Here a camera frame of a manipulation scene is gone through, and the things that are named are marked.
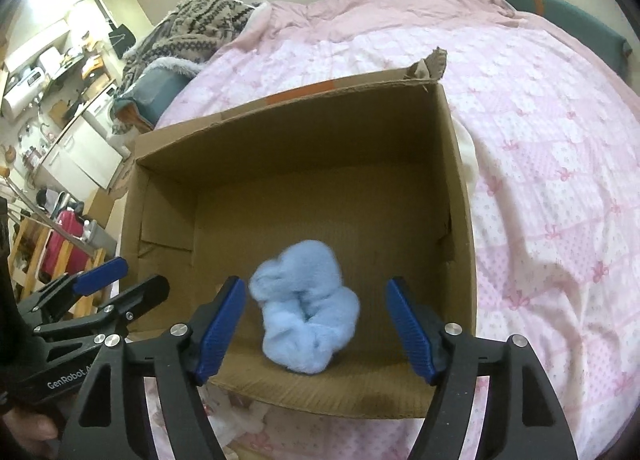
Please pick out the white cloth beside box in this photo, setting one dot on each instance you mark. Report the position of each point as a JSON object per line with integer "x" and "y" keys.
{"x": 471, "y": 169}

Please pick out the wooden chair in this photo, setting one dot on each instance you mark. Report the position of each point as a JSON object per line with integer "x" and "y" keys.
{"x": 34, "y": 261}

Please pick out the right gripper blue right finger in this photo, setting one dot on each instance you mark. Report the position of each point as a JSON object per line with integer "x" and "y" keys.
{"x": 523, "y": 417}

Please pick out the light blue fluffy socks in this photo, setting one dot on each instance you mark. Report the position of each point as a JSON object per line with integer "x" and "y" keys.
{"x": 308, "y": 313}

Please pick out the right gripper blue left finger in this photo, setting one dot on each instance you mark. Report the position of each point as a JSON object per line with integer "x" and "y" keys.
{"x": 110, "y": 419}

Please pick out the teal headboard cushion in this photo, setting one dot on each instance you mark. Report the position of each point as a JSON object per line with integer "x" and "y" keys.
{"x": 608, "y": 44}

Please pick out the white kitchen cabinets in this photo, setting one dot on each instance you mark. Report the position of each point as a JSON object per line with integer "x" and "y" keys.
{"x": 84, "y": 156}

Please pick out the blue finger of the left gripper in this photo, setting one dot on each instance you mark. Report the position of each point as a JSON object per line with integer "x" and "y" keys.
{"x": 128, "y": 306}
{"x": 90, "y": 282}

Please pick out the knitted patterned blanket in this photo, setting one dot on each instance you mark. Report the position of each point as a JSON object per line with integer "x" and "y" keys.
{"x": 195, "y": 30}

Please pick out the black hanging garment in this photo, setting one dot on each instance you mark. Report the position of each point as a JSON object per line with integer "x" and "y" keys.
{"x": 121, "y": 38}

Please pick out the person left hand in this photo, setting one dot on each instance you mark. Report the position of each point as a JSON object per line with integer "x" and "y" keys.
{"x": 34, "y": 433}

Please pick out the pink patterned bed quilt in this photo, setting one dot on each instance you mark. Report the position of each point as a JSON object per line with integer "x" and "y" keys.
{"x": 556, "y": 208}

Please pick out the white mesh sock bundle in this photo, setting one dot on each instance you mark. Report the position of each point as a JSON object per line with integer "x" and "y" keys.
{"x": 230, "y": 421}

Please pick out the brown cardboard box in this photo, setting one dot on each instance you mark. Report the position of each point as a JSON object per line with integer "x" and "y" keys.
{"x": 368, "y": 165}

